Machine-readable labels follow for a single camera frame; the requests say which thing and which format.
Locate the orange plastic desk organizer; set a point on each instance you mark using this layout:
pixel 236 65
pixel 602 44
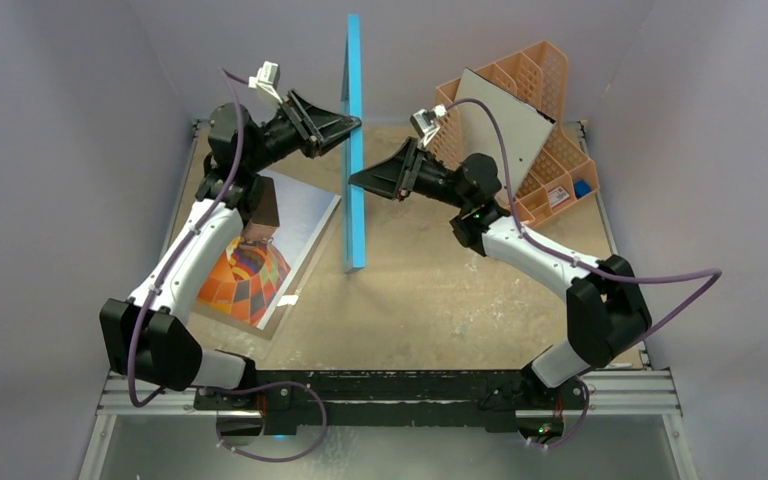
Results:
pixel 538 76

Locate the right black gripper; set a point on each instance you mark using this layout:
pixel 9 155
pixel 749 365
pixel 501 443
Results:
pixel 409 171

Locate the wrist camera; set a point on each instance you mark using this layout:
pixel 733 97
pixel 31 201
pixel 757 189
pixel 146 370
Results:
pixel 427 123
pixel 265 83

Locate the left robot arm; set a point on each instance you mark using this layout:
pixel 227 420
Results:
pixel 145 334

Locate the blue wooden picture frame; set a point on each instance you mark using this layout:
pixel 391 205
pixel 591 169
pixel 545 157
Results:
pixel 354 228

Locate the brown cardboard backing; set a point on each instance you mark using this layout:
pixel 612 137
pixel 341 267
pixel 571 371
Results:
pixel 225 333

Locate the hot air balloon photo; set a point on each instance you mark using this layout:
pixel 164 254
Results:
pixel 255 278

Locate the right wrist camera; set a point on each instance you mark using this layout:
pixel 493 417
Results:
pixel 427 123

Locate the red white card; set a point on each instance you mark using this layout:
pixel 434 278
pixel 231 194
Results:
pixel 557 196

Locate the blue item in organizer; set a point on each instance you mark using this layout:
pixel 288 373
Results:
pixel 581 188

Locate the grey board in organizer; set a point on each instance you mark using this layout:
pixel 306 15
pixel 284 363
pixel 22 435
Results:
pixel 523 127

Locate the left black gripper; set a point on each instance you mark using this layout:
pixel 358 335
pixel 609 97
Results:
pixel 318 125

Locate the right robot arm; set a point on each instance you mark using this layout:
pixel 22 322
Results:
pixel 604 315

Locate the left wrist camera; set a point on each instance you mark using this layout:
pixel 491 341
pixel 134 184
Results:
pixel 265 83

